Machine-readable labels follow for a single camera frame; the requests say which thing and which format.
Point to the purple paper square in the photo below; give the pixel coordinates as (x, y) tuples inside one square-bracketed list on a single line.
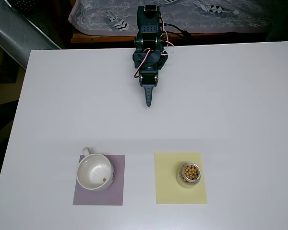
[(117, 191)]

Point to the brown wooden bed frame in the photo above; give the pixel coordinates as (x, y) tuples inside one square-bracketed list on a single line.
[(105, 38)]

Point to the yellow paper square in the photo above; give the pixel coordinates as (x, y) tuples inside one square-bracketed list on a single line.
[(165, 189)]

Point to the glass jar of beans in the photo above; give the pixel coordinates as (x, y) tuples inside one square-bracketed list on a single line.
[(189, 175)]

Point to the blue patterned bed sheet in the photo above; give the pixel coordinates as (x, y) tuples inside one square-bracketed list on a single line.
[(206, 16)]

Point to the white ceramic mug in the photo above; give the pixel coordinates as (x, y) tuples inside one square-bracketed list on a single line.
[(93, 173)]

